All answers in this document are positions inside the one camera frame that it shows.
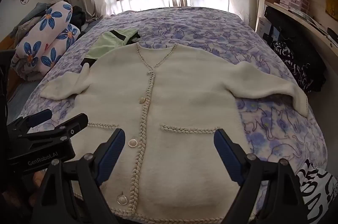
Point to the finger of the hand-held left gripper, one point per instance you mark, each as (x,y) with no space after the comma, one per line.
(39,117)
(67,125)

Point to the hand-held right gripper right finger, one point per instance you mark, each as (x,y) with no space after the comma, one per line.
(227,151)

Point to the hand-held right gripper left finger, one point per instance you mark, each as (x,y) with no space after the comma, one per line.
(112,150)

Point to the cream knitted cardigan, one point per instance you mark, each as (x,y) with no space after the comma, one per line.
(184,97)

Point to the grey folded clothes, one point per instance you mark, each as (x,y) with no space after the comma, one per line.
(29,20)

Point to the dark clothes pile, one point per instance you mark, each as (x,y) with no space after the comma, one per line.
(78,16)

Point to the rolled blue flower quilt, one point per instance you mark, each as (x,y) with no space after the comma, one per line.
(51,31)

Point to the green garment with black trim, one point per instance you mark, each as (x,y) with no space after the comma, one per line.
(105,45)

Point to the black white printed cloth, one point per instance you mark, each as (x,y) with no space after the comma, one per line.
(317,187)

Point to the black white patterned garment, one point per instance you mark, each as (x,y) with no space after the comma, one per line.
(298,62)

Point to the white and blue carton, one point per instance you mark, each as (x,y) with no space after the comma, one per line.
(264,28)

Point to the purple floral bedsheet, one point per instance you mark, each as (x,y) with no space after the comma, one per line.
(190,25)

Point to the stack of pink boxes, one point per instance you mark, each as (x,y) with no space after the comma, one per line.
(294,0)

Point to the yellow cloth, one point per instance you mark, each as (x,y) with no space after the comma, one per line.
(332,6)

